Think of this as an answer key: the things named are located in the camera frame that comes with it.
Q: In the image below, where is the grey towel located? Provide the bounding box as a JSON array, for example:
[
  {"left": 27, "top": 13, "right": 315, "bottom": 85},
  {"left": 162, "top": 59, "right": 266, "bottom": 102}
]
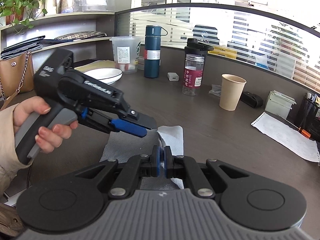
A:
[{"left": 100, "top": 126, "right": 184, "bottom": 190}]

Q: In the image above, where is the beige left sleeve forearm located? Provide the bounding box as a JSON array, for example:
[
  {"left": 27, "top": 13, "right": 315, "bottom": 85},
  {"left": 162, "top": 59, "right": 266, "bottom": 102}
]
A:
[{"left": 0, "top": 104, "right": 33, "bottom": 196}]

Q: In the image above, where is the left hand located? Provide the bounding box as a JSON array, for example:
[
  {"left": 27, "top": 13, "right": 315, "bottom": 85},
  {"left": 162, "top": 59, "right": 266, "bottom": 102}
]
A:
[{"left": 13, "top": 96, "right": 78, "bottom": 153}]

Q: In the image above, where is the white bowl black rim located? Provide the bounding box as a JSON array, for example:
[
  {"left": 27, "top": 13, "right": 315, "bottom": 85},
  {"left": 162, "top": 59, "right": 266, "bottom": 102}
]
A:
[{"left": 84, "top": 68, "right": 123, "bottom": 85}]

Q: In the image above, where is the white charger adapter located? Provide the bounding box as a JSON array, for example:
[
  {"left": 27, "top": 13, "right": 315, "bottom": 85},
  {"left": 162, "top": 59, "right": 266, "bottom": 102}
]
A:
[{"left": 167, "top": 72, "right": 179, "bottom": 81}]

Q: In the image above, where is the brown leather handbag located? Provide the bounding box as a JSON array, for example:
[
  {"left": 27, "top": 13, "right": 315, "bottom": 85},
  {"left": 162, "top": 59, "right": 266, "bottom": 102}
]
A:
[{"left": 1, "top": 51, "right": 34, "bottom": 110}]

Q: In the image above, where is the clear jar red label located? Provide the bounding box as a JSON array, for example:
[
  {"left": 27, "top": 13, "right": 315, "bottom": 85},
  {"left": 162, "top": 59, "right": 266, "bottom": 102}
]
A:
[{"left": 182, "top": 54, "right": 204, "bottom": 96}]

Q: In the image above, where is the clear plastic starbucks cup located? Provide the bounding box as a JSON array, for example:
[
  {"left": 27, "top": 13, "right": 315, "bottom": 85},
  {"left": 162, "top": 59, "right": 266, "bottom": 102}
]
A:
[{"left": 110, "top": 36, "right": 142, "bottom": 74}]

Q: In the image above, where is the clear plastic bag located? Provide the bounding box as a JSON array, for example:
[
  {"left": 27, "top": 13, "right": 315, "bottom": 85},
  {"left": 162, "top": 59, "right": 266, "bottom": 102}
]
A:
[{"left": 208, "top": 85, "right": 221, "bottom": 97}]

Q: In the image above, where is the dark blue thermos bottle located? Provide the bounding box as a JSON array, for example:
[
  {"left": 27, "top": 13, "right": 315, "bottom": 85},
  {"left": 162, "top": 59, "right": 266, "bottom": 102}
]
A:
[{"left": 144, "top": 25, "right": 168, "bottom": 79}]

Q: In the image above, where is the brown paper cup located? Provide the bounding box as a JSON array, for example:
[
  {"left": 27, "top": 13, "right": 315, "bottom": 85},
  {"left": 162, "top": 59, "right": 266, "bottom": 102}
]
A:
[{"left": 219, "top": 74, "right": 247, "bottom": 111}]

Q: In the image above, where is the small black case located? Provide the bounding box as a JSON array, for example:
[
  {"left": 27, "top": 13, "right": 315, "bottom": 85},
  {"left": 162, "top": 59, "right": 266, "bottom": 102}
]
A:
[{"left": 240, "top": 92, "right": 264, "bottom": 108}]

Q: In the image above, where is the white paper sheet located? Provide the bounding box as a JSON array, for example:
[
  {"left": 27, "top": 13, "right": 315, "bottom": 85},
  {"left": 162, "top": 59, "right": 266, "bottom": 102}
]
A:
[{"left": 251, "top": 112, "right": 319, "bottom": 163}]

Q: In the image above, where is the green potted plant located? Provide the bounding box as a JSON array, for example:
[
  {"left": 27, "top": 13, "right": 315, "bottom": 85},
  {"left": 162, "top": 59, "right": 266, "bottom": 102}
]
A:
[{"left": 1, "top": 0, "right": 47, "bottom": 30}]

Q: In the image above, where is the pale green box stack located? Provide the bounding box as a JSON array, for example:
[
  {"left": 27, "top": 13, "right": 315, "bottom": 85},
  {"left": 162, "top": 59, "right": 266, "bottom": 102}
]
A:
[{"left": 265, "top": 90, "right": 297, "bottom": 119}]

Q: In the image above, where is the black mesh pen holder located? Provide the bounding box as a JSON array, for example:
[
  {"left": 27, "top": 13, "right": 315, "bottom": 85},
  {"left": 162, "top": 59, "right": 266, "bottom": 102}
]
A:
[{"left": 295, "top": 93, "right": 319, "bottom": 142}]

